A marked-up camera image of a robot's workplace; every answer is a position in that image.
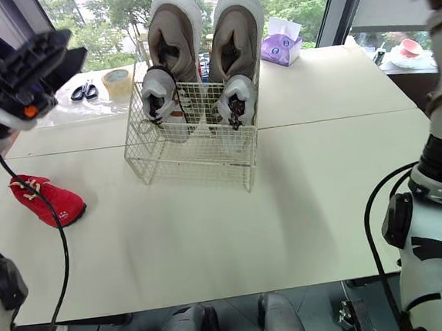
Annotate white wire basket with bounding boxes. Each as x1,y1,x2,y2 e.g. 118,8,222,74
115,49,273,205

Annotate black cable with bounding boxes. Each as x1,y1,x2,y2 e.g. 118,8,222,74
0,147,76,331
359,160,434,331

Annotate large tan shoe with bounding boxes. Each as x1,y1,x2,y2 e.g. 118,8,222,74
201,0,271,88
143,0,209,92

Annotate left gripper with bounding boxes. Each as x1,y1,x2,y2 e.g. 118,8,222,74
0,28,94,123

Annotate robot body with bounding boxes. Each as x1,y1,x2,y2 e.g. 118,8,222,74
147,289,311,331

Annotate pink cup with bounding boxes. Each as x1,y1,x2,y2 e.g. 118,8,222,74
398,36,424,60

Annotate blue handled scissors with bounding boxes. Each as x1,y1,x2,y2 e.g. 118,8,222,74
69,79,99,102

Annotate small grey white shoe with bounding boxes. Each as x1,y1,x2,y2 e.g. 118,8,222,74
137,63,190,147
211,73,260,133

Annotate purple tissue box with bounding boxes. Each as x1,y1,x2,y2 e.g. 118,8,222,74
257,14,307,70

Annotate roll of tan tape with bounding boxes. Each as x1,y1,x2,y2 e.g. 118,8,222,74
100,68,136,100

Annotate small red shoe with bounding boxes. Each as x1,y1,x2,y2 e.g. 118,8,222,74
8,168,89,232

